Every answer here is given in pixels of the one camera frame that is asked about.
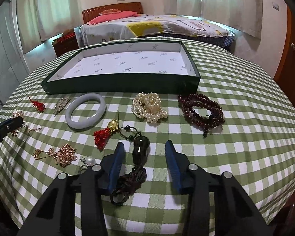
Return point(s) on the black gourd pendant tassel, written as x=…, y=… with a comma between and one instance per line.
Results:
x=128, y=184

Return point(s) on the green white checkered tablecloth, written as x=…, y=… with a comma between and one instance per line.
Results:
x=256, y=144

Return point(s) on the bed with patterned sheet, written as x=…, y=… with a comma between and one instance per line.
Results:
x=185, y=27

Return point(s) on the red tassel gold charm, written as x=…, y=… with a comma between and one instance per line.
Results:
x=102, y=136

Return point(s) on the green white shallow box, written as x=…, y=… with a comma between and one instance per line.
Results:
x=161, y=66

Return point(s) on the wooden headboard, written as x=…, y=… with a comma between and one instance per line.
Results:
x=89, y=14

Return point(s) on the rose gold leaf brooch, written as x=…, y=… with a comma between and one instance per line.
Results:
x=63, y=157

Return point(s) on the pale jade bangle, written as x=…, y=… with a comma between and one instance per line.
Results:
x=85, y=111

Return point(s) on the right white curtain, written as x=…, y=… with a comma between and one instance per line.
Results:
x=243, y=15

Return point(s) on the red items on nightstand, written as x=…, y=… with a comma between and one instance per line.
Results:
x=66, y=35

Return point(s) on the silver rhinestone brooch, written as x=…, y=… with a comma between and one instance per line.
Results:
x=61, y=104

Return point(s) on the pink pillow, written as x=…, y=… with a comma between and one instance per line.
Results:
x=114, y=16

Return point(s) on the white curtain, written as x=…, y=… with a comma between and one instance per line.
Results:
x=40, y=20
x=243, y=15

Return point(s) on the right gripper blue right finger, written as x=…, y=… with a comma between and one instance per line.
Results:
x=177, y=164

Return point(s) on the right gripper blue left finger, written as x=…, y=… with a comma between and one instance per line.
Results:
x=111, y=165

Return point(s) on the dark wooden nightstand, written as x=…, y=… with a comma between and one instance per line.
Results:
x=62, y=47

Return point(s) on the small red knot charm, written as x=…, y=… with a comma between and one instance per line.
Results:
x=40, y=107

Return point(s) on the pearl flower gold brooch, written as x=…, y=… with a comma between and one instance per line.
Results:
x=24, y=127

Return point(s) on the left white curtain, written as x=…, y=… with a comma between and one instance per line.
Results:
x=40, y=20

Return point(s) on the wall light switch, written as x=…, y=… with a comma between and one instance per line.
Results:
x=275, y=6

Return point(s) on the glass wardrobe sliding door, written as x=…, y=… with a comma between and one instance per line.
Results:
x=12, y=68

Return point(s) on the red patterned pillow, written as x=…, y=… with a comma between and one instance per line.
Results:
x=109, y=11

